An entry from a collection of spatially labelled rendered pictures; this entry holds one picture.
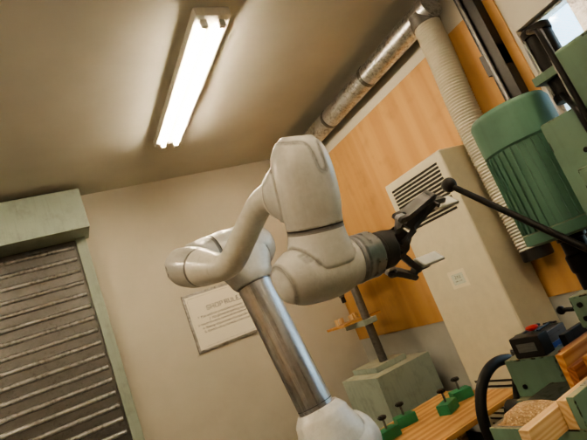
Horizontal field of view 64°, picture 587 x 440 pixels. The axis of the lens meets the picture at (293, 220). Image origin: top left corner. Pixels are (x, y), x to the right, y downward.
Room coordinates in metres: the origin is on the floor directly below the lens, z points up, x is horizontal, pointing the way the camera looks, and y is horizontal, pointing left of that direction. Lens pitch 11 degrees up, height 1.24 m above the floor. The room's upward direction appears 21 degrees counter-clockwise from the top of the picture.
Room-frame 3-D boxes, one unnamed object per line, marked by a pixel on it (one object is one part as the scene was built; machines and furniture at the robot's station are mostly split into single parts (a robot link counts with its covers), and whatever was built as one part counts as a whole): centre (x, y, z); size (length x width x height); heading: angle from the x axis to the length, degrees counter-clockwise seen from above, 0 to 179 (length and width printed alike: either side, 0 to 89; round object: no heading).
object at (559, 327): (1.21, -0.44, 0.99); 0.13 x 0.11 x 0.06; 123
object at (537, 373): (1.21, -0.45, 0.91); 0.15 x 0.14 x 0.09; 123
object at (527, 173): (1.05, -0.55, 1.35); 0.18 x 0.18 x 0.31
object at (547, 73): (0.93, -0.62, 1.53); 0.08 x 0.08 x 0.17; 33
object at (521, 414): (0.99, -0.30, 0.91); 0.12 x 0.09 x 0.03; 33
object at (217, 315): (3.78, 0.76, 1.48); 0.64 x 0.02 x 0.46; 119
